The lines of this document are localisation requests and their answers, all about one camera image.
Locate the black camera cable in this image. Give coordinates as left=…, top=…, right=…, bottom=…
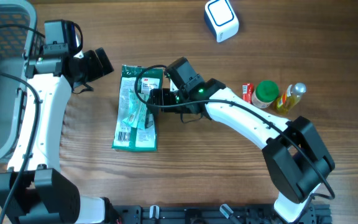
left=0, top=24, right=46, bottom=224
left=134, top=64, right=336, bottom=224

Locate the red sachet stick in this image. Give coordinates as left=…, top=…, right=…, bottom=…
left=242, top=83, right=254, bottom=103

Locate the black left camera cable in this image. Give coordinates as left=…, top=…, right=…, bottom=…
left=0, top=24, right=46, bottom=224

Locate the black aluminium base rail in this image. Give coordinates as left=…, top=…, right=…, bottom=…
left=104, top=203, right=333, bottom=224

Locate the grey plastic mesh basket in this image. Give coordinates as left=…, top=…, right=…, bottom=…
left=0, top=0, right=44, bottom=163

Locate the mint green wipes packet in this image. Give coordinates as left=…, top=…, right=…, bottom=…
left=122, top=90, right=151, bottom=130

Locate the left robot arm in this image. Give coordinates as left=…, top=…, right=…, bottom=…
left=0, top=20, right=122, bottom=223

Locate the yellow oil bottle silver cap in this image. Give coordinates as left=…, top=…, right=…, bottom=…
left=273, top=83, right=306, bottom=115

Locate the black right camera cable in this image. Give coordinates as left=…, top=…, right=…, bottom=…
left=134, top=64, right=336, bottom=224

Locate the white barcode scanner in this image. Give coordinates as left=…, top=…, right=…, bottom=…
left=204, top=0, right=239, bottom=43

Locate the green lid white jar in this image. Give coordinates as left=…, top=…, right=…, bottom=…
left=252, top=80, right=280, bottom=109

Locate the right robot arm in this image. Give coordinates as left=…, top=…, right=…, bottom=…
left=147, top=57, right=335, bottom=223

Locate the green white gloves packet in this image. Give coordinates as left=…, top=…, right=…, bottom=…
left=112, top=65, right=163, bottom=152

